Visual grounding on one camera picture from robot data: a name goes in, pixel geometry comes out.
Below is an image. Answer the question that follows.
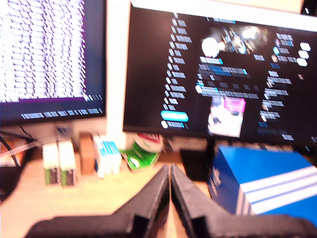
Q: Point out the brown cardboard box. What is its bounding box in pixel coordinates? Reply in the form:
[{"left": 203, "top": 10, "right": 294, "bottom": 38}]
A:
[{"left": 79, "top": 132, "right": 98, "bottom": 176}]

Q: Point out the black Huawei computer monitor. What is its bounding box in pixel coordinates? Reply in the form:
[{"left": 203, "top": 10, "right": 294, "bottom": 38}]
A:
[{"left": 122, "top": 0, "right": 317, "bottom": 149}]

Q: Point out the green and white packet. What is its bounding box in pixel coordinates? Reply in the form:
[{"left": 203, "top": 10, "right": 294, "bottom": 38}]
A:
[{"left": 120, "top": 133, "right": 163, "bottom": 172}]

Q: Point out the thin black desk cable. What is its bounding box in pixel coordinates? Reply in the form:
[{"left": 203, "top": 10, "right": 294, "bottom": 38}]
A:
[{"left": 0, "top": 135, "right": 22, "bottom": 168}]

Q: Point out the thin white desk cable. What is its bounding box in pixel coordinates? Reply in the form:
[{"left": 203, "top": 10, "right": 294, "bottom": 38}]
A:
[{"left": 0, "top": 141, "right": 44, "bottom": 160}]

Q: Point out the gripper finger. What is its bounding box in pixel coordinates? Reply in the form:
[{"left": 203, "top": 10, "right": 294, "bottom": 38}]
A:
[
  {"left": 170, "top": 164, "right": 231, "bottom": 238},
  {"left": 112, "top": 165, "right": 171, "bottom": 238}
]

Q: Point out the green and white small box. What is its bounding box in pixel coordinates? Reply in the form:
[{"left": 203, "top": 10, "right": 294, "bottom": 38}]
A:
[
  {"left": 42, "top": 143, "right": 61, "bottom": 186},
  {"left": 58, "top": 140, "right": 78, "bottom": 187}
]

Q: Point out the blue shoebox with hinged lid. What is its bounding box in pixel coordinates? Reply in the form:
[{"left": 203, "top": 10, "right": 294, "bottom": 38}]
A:
[{"left": 207, "top": 145, "right": 317, "bottom": 229}]

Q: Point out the white box with blue print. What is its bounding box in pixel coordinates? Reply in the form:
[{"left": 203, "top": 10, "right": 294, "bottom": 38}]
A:
[
  {"left": 93, "top": 137, "right": 106, "bottom": 179},
  {"left": 111, "top": 141, "right": 123, "bottom": 174},
  {"left": 103, "top": 140, "right": 115, "bottom": 176}
]

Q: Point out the black monitor with purple terminal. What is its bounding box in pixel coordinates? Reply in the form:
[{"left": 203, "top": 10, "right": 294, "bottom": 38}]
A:
[{"left": 0, "top": 0, "right": 107, "bottom": 126}]

